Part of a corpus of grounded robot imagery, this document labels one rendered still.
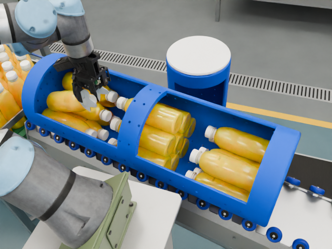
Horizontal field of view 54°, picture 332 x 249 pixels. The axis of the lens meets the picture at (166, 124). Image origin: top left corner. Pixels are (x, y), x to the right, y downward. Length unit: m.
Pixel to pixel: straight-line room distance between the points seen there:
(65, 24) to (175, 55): 0.71
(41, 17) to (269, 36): 3.01
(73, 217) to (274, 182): 0.47
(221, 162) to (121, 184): 0.32
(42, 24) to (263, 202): 0.64
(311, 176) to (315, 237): 1.12
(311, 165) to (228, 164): 1.38
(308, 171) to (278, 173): 1.38
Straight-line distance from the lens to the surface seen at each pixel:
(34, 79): 1.19
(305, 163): 2.26
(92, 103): 1.01
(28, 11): 0.69
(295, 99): 2.87
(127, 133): 0.96
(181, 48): 1.50
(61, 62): 1.00
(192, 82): 1.39
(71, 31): 0.86
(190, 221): 1.15
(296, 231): 1.11
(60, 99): 1.14
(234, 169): 0.92
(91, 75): 0.94
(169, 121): 0.96
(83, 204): 0.69
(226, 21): 3.72
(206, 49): 1.50
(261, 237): 1.08
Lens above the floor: 1.90
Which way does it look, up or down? 48 degrees down
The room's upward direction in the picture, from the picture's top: 5 degrees counter-clockwise
